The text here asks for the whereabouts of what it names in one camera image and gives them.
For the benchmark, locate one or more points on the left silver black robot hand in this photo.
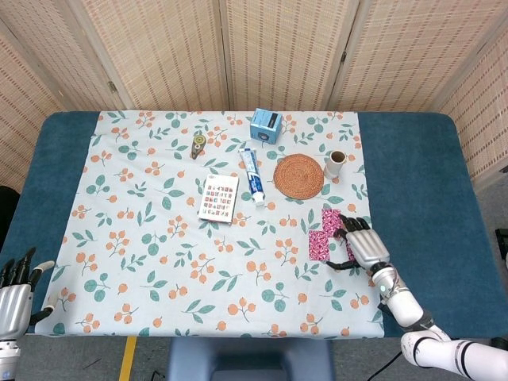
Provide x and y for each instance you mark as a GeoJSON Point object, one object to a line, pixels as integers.
{"type": "Point", "coordinates": [14, 309]}

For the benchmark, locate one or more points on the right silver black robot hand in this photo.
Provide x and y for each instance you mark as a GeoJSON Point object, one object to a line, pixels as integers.
{"type": "Point", "coordinates": [367, 250]}

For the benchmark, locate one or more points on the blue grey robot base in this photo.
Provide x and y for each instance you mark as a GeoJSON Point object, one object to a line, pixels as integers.
{"type": "Point", "coordinates": [250, 359]}

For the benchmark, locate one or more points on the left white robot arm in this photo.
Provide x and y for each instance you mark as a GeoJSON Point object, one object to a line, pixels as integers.
{"type": "Point", "coordinates": [8, 357]}

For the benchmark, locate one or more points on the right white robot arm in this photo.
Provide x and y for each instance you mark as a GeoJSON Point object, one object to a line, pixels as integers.
{"type": "Point", "coordinates": [405, 307]}

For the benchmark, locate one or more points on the teal table cover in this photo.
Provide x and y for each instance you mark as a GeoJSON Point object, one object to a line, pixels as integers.
{"type": "Point", "coordinates": [416, 178]}

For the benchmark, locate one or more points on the small white cup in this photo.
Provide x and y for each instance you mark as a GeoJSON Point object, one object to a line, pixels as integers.
{"type": "Point", "coordinates": [333, 168]}

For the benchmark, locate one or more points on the black rounded object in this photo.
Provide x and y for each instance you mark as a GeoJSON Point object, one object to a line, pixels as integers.
{"type": "Point", "coordinates": [7, 214]}

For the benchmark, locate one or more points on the round orange woven coaster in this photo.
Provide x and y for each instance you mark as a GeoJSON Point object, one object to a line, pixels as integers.
{"type": "Point", "coordinates": [298, 177]}

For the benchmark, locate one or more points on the yellow floor tape strip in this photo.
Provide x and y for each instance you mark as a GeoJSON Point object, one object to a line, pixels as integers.
{"type": "Point", "coordinates": [128, 359]}

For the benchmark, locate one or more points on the black equipment piece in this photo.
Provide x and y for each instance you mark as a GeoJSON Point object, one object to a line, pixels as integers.
{"type": "Point", "coordinates": [503, 244]}

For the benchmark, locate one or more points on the white blue toothpaste tube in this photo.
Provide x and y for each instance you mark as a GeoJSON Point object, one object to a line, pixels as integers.
{"type": "Point", "coordinates": [252, 176]}

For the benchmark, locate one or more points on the white sticker booklet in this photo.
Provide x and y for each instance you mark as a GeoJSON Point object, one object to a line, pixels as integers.
{"type": "Point", "coordinates": [217, 198]}

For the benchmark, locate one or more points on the black caster wheel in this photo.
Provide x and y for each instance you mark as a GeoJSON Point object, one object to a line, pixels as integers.
{"type": "Point", "coordinates": [499, 342]}

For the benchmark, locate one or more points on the light blue cardboard box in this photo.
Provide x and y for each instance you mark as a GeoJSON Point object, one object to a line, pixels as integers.
{"type": "Point", "coordinates": [265, 125]}

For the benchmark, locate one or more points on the floral print tablecloth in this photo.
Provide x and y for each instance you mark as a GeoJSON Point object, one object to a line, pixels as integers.
{"type": "Point", "coordinates": [158, 222]}

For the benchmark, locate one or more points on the woven bamboo screen panel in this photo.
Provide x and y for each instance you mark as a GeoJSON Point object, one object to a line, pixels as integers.
{"type": "Point", "coordinates": [158, 51]}
{"type": "Point", "coordinates": [405, 51]}
{"type": "Point", "coordinates": [285, 51]}
{"type": "Point", "coordinates": [20, 119]}
{"type": "Point", "coordinates": [484, 111]}

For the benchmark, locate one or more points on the small metal screen hinge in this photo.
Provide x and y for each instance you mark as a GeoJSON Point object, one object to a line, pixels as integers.
{"type": "Point", "coordinates": [343, 56]}
{"type": "Point", "coordinates": [112, 87]}

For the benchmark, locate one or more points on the olive correction tape dispenser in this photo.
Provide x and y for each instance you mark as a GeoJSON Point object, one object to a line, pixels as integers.
{"type": "Point", "coordinates": [197, 146]}

